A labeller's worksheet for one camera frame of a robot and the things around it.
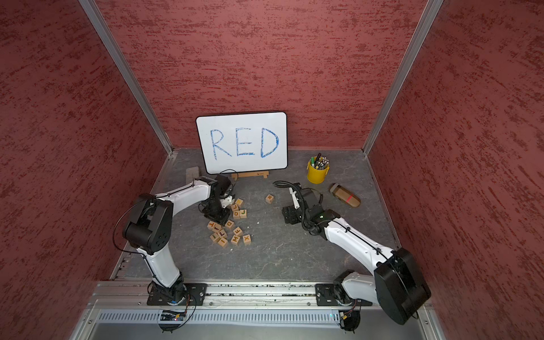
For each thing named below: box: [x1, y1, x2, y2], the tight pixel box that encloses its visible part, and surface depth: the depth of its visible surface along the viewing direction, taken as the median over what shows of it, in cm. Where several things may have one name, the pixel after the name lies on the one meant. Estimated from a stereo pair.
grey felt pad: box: [185, 165, 200, 185], surface depth 108 cm
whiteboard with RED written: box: [195, 111, 289, 175], surface depth 100 cm
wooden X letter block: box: [242, 234, 252, 246], surface depth 87 cm
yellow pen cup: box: [306, 154, 331, 185], surface depth 105 cm
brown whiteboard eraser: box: [329, 182, 362, 209], surface depth 101 cm
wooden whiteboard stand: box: [230, 170, 270, 181], surface depth 106 cm
